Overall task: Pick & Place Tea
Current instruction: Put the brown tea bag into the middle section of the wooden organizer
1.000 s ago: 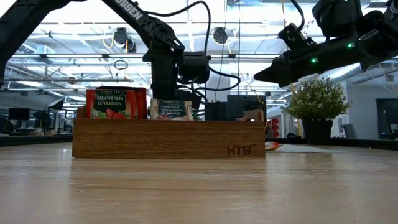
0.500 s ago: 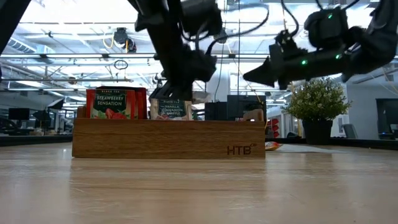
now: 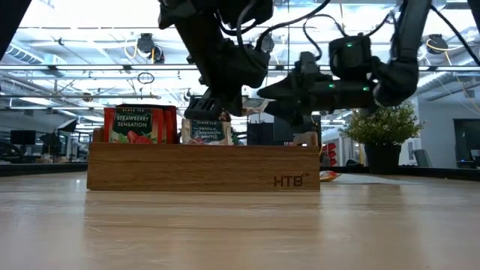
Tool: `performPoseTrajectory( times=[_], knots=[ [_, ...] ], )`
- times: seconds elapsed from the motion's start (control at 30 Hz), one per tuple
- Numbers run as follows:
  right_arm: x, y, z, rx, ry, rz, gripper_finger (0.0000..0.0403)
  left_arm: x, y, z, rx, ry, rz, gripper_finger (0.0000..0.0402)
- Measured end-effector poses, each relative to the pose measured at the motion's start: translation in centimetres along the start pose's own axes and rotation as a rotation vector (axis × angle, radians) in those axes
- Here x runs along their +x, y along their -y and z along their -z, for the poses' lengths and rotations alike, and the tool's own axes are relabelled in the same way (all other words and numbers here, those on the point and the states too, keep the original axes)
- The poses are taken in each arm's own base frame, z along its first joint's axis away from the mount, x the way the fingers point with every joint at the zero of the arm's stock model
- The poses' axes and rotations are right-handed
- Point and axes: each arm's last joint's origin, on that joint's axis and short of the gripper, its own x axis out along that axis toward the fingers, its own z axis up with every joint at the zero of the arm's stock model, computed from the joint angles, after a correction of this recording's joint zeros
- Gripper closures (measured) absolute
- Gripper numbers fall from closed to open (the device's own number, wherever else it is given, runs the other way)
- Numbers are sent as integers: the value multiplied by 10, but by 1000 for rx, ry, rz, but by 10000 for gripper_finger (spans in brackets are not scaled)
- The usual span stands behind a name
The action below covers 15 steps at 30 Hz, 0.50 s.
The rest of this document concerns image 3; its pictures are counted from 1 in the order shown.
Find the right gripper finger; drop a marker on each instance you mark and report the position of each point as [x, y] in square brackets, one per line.
[292, 110]
[288, 88]

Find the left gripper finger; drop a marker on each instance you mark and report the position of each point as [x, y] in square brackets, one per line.
[234, 103]
[204, 109]

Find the beige vanilla tea packet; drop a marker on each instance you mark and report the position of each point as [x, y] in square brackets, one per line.
[255, 105]
[206, 131]

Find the red strawberry tea packet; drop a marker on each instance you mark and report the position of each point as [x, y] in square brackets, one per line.
[167, 125]
[174, 125]
[133, 125]

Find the wooden tea organizer box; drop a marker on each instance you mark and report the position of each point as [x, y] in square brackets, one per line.
[202, 168]

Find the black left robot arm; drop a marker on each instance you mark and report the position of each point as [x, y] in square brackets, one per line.
[202, 22]

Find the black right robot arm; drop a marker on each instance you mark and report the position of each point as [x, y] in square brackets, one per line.
[401, 75]

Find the orange tea packet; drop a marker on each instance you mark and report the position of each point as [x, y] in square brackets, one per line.
[330, 176]

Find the person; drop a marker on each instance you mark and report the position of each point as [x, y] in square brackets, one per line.
[225, 117]

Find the black computer case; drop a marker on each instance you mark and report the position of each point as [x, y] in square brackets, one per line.
[281, 133]

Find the black equipment box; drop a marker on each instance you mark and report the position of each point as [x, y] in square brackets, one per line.
[258, 133]

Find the potted green plant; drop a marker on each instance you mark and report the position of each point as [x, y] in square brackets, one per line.
[382, 127]

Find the red stacked object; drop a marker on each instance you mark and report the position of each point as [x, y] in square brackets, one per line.
[332, 154]

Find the black monitor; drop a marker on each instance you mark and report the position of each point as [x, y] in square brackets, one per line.
[23, 138]

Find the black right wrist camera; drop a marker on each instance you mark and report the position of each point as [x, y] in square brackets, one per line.
[307, 65]

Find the dark wall screen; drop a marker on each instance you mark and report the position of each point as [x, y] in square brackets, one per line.
[467, 142]

